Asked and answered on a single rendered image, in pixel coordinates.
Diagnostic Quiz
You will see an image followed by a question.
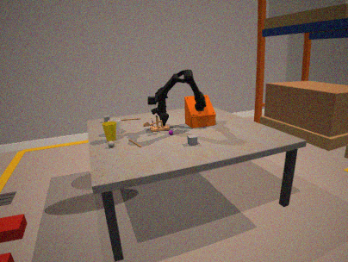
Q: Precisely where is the yellow cup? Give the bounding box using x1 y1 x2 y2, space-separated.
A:
102 122 116 141

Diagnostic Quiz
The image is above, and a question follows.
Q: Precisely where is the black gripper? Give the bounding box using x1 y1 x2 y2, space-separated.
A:
157 104 169 126

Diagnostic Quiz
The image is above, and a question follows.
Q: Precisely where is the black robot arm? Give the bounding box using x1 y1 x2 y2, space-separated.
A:
147 70 207 115

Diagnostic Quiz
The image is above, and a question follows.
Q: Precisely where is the white paper cup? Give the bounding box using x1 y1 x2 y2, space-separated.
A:
108 119 121 134

